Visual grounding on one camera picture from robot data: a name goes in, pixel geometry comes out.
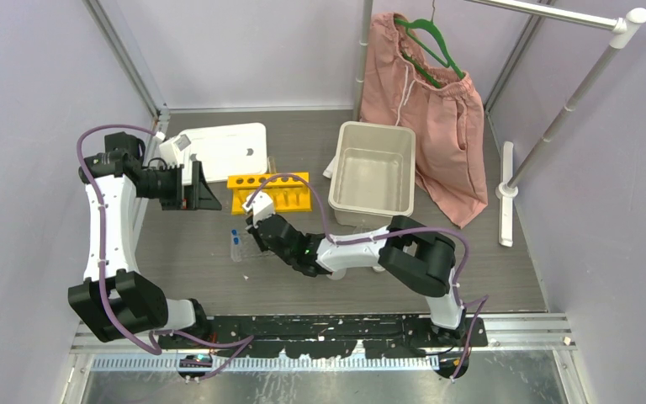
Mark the white rectangular tray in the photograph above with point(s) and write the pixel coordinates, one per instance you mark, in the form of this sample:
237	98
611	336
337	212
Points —
227	150

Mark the clear acrylic tube rack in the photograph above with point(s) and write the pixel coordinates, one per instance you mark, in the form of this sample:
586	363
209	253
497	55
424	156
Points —
249	248

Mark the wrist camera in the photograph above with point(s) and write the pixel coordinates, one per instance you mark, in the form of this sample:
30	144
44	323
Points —
259	206
176	150

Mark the white clothes rack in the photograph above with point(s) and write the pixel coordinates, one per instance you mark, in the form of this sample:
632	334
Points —
587	192

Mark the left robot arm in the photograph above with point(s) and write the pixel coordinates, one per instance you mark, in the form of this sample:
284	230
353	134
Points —
114	300

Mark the pink shorts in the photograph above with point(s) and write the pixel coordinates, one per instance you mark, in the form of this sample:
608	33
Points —
445	111

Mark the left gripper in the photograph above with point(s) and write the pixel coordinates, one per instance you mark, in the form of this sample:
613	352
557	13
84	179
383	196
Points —
203	198

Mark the green clothes hanger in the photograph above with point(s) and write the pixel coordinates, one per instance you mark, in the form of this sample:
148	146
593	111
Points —
445	60

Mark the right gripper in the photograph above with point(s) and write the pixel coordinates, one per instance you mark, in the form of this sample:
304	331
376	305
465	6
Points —
254	231

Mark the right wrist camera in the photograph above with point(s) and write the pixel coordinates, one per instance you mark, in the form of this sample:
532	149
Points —
259	206

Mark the beige plastic bin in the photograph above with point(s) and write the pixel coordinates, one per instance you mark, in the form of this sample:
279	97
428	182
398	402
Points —
373	176

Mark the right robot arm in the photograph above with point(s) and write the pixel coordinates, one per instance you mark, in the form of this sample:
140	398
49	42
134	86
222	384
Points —
427	260

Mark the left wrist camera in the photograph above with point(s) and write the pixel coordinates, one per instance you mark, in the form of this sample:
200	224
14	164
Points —
176	150

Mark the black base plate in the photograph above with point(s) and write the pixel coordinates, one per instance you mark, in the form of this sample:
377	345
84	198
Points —
382	336

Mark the red capped wash bottle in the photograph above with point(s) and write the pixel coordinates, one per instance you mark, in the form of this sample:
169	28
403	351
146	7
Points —
337	275

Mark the yellow test tube rack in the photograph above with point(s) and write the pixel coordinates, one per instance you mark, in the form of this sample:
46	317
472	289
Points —
288	194

